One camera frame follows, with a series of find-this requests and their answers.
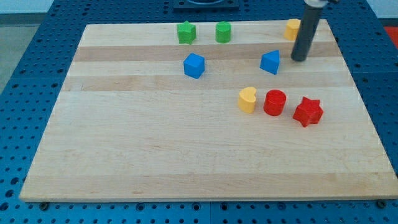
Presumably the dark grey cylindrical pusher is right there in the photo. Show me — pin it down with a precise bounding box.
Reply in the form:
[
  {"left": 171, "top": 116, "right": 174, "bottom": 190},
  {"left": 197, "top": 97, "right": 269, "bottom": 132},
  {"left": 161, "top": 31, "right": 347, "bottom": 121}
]
[{"left": 291, "top": 0, "right": 328, "bottom": 62}]

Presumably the blue triangle block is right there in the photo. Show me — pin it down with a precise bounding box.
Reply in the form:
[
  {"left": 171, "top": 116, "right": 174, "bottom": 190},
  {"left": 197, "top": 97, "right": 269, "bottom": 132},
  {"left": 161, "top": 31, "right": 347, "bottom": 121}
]
[{"left": 259, "top": 50, "right": 280, "bottom": 75}]

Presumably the yellow hexagon block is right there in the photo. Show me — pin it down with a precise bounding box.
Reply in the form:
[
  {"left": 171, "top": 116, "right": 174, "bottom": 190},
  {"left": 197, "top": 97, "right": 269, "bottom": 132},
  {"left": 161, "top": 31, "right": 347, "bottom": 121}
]
[{"left": 284, "top": 19, "right": 301, "bottom": 41}]

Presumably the red cylinder block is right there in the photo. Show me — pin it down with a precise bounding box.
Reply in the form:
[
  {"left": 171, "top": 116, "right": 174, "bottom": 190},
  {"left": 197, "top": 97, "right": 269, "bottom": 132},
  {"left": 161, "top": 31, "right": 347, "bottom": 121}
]
[{"left": 263, "top": 90, "right": 287, "bottom": 116}]

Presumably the red star block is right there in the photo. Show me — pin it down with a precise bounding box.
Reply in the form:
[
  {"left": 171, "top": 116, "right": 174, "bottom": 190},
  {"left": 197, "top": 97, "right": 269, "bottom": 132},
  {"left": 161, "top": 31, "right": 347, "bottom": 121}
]
[{"left": 293, "top": 96, "right": 323, "bottom": 128}]

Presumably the green cylinder block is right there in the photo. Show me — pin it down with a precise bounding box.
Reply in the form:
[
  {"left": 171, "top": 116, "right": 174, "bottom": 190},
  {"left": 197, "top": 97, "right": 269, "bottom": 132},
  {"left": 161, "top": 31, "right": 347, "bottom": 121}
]
[{"left": 215, "top": 21, "right": 232, "bottom": 44}]

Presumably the yellow heart block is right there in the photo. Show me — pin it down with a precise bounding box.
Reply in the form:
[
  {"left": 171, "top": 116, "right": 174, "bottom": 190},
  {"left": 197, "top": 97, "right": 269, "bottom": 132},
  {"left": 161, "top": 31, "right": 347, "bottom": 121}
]
[{"left": 238, "top": 86, "right": 257, "bottom": 113}]

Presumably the blue cube block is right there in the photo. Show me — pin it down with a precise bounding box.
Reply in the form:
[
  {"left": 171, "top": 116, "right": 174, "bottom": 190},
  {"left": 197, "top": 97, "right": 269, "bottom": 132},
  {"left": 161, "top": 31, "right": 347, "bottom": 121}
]
[{"left": 183, "top": 53, "right": 205, "bottom": 79}]

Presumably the green star block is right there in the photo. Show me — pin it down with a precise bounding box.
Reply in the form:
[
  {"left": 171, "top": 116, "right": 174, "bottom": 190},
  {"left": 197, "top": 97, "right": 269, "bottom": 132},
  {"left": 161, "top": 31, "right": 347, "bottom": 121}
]
[{"left": 177, "top": 21, "right": 197, "bottom": 44}]

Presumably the wooden board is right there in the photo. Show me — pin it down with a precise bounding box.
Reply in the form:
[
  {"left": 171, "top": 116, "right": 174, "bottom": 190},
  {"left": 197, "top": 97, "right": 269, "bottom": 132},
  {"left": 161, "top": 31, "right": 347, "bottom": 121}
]
[{"left": 20, "top": 20, "right": 397, "bottom": 203}]

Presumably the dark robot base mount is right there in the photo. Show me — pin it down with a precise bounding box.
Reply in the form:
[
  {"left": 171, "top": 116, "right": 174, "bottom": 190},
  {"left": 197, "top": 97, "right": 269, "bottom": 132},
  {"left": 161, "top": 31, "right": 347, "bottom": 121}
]
[{"left": 172, "top": 0, "right": 239, "bottom": 11}]

